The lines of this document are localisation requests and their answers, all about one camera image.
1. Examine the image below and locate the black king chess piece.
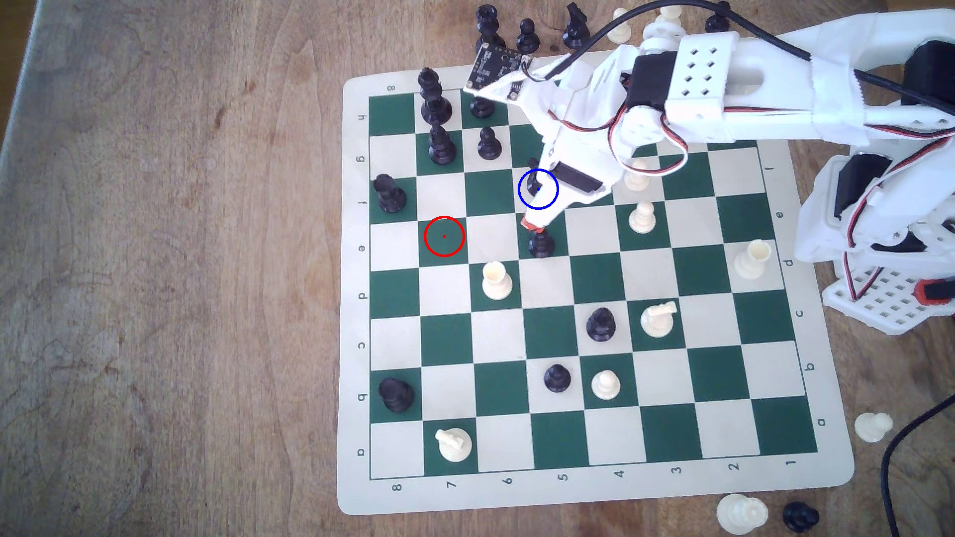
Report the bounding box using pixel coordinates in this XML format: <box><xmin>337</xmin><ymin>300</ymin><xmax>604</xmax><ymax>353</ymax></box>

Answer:
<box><xmin>418</xmin><ymin>67</ymin><xmax>454</xmax><ymax>125</ymax></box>

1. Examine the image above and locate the dark camera circuit board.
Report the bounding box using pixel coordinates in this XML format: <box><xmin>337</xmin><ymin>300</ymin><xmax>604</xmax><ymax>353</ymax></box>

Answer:
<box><xmin>463</xmin><ymin>42</ymin><xmax>526</xmax><ymax>102</ymax></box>

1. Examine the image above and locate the green and cream chess mat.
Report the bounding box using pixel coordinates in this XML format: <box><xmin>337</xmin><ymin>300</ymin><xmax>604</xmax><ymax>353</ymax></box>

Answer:
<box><xmin>336</xmin><ymin>37</ymin><xmax>856</xmax><ymax>516</ymax></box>

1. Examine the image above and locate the red and black base clamp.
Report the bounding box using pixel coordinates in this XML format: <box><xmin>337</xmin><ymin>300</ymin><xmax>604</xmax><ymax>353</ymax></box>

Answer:
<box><xmin>916</xmin><ymin>277</ymin><xmax>955</xmax><ymax>305</ymax></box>

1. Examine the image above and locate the black rook chess piece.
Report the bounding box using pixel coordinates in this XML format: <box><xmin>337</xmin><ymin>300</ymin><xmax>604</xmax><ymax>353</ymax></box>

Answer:
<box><xmin>372</xmin><ymin>174</ymin><xmax>408</xmax><ymax>214</ymax></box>
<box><xmin>378</xmin><ymin>376</ymin><xmax>415</xmax><ymax>413</ymax></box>

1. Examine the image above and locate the black bishop chess piece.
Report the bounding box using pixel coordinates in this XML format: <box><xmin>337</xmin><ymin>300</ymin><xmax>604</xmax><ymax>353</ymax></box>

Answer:
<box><xmin>428</xmin><ymin>124</ymin><xmax>458</xmax><ymax>166</ymax></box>

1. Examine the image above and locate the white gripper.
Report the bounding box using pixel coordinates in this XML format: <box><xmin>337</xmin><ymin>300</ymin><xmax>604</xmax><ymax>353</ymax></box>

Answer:
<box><xmin>513</xmin><ymin>45</ymin><xmax>637</xmax><ymax>231</ymax></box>

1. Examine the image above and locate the black queen chess piece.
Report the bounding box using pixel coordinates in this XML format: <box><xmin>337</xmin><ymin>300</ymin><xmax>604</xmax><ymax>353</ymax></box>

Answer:
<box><xmin>475</xmin><ymin>3</ymin><xmax>507</xmax><ymax>57</ymax></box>

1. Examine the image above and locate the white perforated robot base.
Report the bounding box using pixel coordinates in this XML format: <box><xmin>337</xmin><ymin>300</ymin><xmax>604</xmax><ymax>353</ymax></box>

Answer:
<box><xmin>822</xmin><ymin>257</ymin><xmax>955</xmax><ymax>335</ymax></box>

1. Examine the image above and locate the black knight chess piece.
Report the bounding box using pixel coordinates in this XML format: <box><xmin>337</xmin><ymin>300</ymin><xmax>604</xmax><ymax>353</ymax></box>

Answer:
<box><xmin>562</xmin><ymin>1</ymin><xmax>592</xmax><ymax>50</ymax></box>
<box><xmin>525</xmin><ymin>157</ymin><xmax>554</xmax><ymax>199</ymax></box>
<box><xmin>782</xmin><ymin>501</ymin><xmax>821</xmax><ymax>534</ymax></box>

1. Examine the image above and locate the white knight chess piece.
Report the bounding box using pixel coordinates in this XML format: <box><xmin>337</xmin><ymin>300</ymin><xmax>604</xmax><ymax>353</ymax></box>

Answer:
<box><xmin>435</xmin><ymin>427</ymin><xmax>474</xmax><ymax>463</ymax></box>
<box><xmin>640</xmin><ymin>300</ymin><xmax>679</xmax><ymax>340</ymax></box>

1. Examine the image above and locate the white rook chess piece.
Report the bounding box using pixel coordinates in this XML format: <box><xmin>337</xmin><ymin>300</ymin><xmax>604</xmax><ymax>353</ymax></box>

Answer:
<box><xmin>733</xmin><ymin>239</ymin><xmax>773</xmax><ymax>281</ymax></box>

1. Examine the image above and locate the white queen chess piece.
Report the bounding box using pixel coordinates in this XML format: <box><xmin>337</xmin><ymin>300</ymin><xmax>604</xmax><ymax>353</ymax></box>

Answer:
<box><xmin>716</xmin><ymin>494</ymin><xmax>769</xmax><ymax>536</ymax></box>

